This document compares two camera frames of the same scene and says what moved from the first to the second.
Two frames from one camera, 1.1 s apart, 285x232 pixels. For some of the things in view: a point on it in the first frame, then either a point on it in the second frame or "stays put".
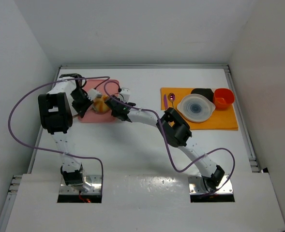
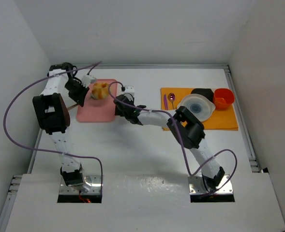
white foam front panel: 146,203 stays put
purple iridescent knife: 165,102 stays put
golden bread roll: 99,106 → 99,91
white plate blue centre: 196,108 stays put
